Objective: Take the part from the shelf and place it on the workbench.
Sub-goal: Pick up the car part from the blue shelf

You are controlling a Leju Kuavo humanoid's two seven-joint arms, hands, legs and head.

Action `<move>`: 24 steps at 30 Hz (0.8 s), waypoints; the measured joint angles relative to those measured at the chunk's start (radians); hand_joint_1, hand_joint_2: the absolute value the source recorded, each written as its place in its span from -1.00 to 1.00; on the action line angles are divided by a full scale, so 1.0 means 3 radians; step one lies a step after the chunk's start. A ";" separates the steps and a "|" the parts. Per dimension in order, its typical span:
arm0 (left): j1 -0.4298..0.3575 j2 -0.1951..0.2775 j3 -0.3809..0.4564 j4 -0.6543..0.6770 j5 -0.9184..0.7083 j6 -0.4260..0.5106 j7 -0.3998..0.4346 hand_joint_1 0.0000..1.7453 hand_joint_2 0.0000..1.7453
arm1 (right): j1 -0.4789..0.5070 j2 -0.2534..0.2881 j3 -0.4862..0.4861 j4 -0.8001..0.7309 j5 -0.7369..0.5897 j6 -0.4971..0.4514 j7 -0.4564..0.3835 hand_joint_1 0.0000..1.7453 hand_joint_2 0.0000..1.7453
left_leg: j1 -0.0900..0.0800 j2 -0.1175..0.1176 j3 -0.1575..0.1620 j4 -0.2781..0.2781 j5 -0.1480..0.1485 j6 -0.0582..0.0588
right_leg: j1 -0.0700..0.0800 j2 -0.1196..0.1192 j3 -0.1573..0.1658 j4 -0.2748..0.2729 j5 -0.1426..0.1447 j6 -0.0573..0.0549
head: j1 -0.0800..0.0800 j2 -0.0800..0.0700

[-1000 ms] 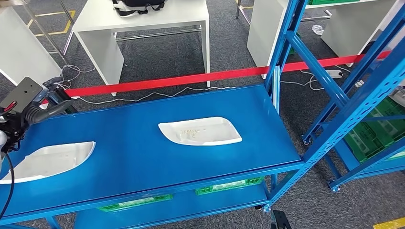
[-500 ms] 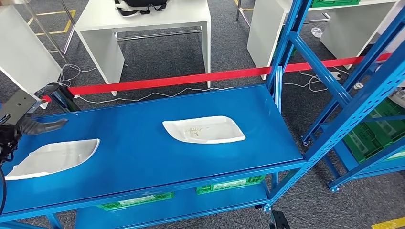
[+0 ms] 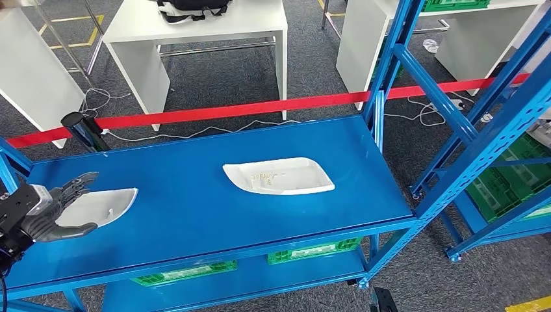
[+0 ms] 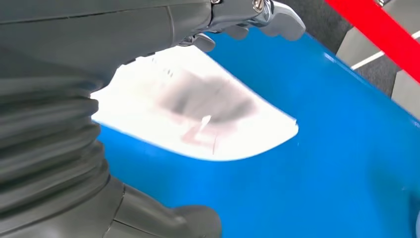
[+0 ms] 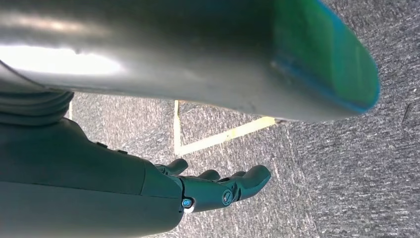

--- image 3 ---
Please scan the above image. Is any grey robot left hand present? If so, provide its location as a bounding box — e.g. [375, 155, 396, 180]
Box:
[25, 172, 99, 243]

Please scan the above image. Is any white plastic shell part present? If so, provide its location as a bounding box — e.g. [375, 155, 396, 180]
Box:
[55, 187, 140, 229]

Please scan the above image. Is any white shell part with writing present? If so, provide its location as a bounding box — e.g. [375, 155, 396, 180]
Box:
[222, 157, 336, 196]

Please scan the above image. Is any white panel table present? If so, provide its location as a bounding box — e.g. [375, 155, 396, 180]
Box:
[102, 0, 289, 132]
[335, 0, 551, 111]
[0, 6, 86, 150]

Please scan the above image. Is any red barrier belt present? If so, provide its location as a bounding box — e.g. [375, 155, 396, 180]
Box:
[6, 73, 530, 150]

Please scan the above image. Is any black backpack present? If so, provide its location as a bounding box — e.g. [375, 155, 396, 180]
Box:
[150, 0, 233, 25]

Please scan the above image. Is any white power strip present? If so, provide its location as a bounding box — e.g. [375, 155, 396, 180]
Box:
[430, 99, 465, 112]

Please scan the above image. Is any pale grey bulky item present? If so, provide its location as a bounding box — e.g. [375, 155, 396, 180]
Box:
[527, 116, 551, 150]

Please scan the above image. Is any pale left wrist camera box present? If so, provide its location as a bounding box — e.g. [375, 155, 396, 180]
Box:
[29, 185, 53, 216]

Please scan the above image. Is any black stanchion post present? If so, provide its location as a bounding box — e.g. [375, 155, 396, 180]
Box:
[60, 112, 112, 152]

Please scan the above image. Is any tangled white cable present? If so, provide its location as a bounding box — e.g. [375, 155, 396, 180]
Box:
[79, 88, 132, 119]

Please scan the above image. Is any long white floor cable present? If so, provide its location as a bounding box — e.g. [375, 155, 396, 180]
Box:
[101, 92, 474, 142]

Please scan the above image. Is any steel table frame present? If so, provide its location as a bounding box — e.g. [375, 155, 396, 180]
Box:
[157, 38, 276, 58]
[19, 0, 107, 87]
[320, 0, 451, 44]

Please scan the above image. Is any black right wrist bracket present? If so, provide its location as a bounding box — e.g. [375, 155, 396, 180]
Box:
[370, 287, 399, 312]

